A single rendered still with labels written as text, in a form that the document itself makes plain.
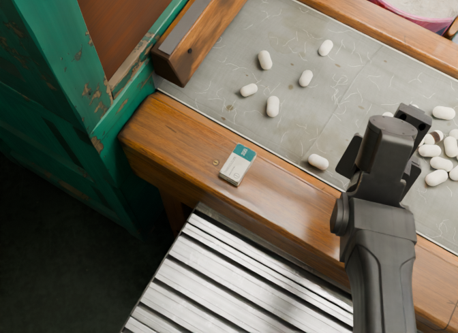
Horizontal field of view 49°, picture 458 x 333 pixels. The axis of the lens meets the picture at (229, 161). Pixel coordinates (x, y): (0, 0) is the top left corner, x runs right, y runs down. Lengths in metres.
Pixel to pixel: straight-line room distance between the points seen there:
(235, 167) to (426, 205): 0.32
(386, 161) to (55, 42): 0.39
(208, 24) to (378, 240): 0.47
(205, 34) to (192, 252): 0.37
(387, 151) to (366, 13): 0.46
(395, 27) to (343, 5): 0.10
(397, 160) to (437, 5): 0.57
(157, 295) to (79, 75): 0.39
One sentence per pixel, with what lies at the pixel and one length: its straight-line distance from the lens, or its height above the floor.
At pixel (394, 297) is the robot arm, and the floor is 1.06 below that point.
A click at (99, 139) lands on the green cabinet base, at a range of 0.82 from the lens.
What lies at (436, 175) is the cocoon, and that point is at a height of 0.76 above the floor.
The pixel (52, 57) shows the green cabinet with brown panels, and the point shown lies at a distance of 0.61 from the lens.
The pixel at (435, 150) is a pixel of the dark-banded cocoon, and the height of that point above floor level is 0.76.
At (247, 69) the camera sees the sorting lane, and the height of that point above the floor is 0.74.
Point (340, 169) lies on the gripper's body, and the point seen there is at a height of 0.85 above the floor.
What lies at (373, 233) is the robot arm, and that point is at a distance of 0.55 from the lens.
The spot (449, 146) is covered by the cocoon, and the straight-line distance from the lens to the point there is 0.93.
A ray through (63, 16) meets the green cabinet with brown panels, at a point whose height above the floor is 1.07.
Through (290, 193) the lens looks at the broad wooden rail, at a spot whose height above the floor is 0.76.
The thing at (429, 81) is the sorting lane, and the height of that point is 0.74.
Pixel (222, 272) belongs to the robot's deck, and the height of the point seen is 0.67.
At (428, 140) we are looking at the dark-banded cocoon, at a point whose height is 0.76.
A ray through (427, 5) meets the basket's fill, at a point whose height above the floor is 0.73.
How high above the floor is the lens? 1.53
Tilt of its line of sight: 69 degrees down
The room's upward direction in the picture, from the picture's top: 5 degrees clockwise
